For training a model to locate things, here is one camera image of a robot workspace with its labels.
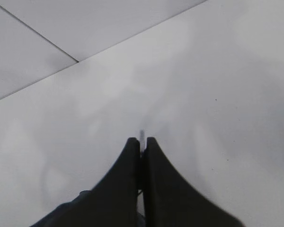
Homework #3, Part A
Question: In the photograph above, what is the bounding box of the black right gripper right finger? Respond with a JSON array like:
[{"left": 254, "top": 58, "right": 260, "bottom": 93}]
[{"left": 143, "top": 137, "right": 243, "bottom": 227}]

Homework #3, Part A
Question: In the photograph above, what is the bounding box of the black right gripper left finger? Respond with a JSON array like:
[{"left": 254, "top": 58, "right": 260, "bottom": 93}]
[{"left": 34, "top": 138, "right": 140, "bottom": 227}]

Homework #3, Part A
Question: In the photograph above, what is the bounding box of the navy blue lunch bag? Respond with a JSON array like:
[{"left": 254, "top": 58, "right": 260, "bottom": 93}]
[{"left": 137, "top": 130, "right": 146, "bottom": 227}]

